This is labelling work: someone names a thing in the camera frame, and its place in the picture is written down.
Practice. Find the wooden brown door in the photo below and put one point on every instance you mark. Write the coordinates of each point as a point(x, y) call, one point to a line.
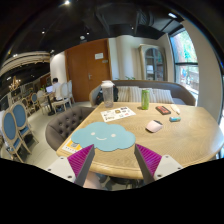
point(87, 65)

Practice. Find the blue cushioned chair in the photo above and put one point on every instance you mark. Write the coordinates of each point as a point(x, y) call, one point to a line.
point(20, 114)
point(11, 134)

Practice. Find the blue cushioned chair rear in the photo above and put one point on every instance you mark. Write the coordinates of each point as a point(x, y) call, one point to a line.
point(20, 114)

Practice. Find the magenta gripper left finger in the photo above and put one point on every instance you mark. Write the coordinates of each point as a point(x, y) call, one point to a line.
point(75, 167)

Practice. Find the yellow printed card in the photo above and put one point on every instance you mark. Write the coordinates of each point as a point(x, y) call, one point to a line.
point(71, 147)

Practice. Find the black red card case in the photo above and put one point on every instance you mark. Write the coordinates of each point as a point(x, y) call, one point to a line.
point(163, 110)

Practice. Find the small teal object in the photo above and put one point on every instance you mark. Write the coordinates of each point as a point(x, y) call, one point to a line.
point(174, 119)

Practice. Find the clear plastic shaker bottle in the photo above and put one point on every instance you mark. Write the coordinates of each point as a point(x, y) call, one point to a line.
point(107, 89)

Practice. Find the white small packet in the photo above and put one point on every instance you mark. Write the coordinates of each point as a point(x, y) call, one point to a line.
point(175, 108)

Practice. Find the grey tufted armchair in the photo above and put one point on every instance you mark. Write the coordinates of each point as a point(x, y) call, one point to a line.
point(63, 124)

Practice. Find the black bag on sofa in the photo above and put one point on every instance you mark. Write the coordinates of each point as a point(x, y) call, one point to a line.
point(100, 99)

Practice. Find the printed paper sheet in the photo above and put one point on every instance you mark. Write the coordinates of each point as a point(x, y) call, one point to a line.
point(118, 113)

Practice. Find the white chair near person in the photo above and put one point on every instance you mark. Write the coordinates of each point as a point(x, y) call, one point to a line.
point(65, 96)

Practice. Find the beige curved sofa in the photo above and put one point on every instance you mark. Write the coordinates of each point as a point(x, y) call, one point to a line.
point(159, 91)

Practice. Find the blue cushioned chair front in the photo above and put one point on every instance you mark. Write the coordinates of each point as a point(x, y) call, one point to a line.
point(11, 134)

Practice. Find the seated person white shirt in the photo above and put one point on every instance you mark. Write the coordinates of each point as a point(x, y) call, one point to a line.
point(56, 90)

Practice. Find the glass display cabinet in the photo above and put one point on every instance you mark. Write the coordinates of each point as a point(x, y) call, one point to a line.
point(153, 62)

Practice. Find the blue cloud mouse pad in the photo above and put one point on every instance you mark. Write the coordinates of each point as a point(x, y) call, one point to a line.
point(105, 137)

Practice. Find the green drink bottle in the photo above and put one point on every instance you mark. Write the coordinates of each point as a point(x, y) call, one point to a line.
point(145, 99)

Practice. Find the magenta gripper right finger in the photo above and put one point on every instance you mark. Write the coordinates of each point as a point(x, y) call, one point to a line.
point(154, 166)

